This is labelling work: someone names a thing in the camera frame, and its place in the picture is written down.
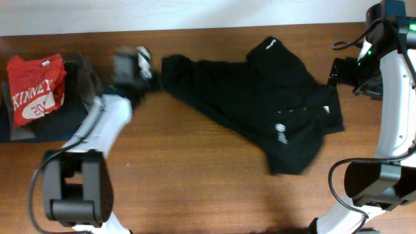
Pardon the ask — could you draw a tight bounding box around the black polo shirt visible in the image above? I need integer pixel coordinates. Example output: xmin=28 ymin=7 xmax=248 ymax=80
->
xmin=161 ymin=36 xmax=345 ymax=175

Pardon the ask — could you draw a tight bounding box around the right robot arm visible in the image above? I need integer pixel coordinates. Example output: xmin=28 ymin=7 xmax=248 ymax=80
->
xmin=307 ymin=0 xmax=415 ymax=233

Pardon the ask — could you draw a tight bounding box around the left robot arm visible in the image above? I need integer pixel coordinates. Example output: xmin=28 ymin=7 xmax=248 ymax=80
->
xmin=28 ymin=46 xmax=156 ymax=233

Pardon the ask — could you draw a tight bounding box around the grey folded garment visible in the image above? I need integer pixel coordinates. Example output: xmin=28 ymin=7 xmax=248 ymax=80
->
xmin=1 ymin=51 xmax=104 ymax=141

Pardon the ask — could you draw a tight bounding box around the red printed t-shirt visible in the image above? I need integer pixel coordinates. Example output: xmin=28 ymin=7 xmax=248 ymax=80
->
xmin=6 ymin=54 xmax=67 ymax=127

